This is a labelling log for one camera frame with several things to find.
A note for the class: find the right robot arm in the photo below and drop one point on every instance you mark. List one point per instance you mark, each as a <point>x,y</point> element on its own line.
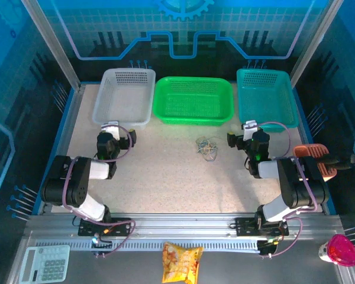
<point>296,183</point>

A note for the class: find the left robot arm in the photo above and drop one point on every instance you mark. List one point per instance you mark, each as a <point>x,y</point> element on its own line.
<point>77,183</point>

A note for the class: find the white plastic basket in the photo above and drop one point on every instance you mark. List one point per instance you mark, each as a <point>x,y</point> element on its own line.
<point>121,100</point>

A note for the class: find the teal plastic basket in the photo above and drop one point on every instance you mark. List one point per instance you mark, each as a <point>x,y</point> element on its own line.
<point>266,100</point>

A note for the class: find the orange utensil holder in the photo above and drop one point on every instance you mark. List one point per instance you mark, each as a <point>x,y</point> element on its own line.
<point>306,151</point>

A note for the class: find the green plastic basket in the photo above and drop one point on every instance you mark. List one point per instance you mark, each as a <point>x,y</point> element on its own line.
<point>192,100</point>

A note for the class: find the yellow snack bag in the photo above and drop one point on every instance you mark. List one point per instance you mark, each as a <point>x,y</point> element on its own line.
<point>182,261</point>

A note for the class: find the white calculator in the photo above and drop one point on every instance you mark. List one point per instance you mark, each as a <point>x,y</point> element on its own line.
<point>44,263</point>

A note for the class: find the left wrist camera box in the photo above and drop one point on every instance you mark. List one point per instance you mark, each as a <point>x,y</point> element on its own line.
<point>112,130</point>

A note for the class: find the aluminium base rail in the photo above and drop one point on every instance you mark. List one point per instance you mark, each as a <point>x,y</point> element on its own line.
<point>180,226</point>

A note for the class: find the aluminium frame post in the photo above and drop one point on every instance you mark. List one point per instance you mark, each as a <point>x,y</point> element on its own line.
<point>313,44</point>
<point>53,47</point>

